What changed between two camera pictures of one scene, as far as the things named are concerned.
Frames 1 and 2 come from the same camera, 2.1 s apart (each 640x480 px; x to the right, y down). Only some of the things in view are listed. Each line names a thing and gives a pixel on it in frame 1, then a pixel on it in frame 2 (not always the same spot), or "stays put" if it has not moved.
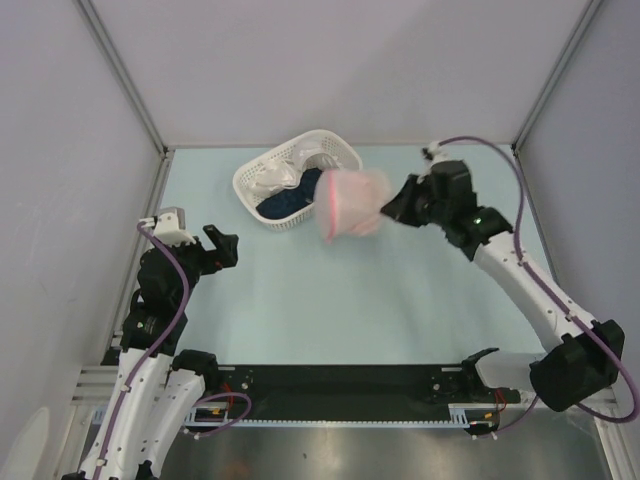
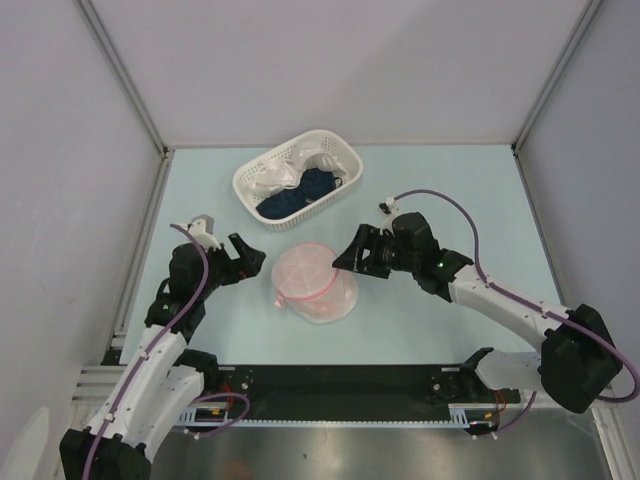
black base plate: [299, 393] stays put
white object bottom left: [25, 455] stays put
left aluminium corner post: [133, 89] stays put
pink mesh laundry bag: [349, 202] → [308, 285]
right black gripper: [400, 207] → [351, 258]
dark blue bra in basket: [291, 200] stays put
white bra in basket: [284, 172] stays put
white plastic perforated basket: [279, 187] stays put
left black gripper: [223, 255] → [248, 264]
